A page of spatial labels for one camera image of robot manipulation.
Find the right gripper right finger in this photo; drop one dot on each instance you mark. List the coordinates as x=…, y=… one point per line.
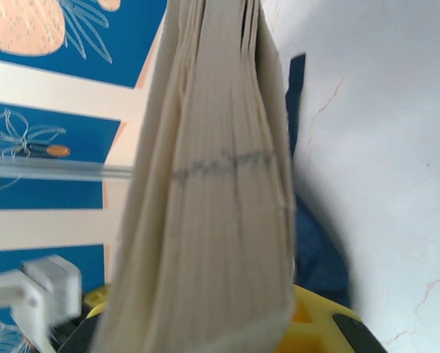
x=315, y=327

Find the thick blue book cream pages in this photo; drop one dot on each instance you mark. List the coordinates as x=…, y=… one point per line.
x=220, y=184

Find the aluminium frame post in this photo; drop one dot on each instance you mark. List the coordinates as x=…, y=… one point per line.
x=58, y=170

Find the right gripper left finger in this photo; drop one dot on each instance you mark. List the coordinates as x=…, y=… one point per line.
x=96, y=299

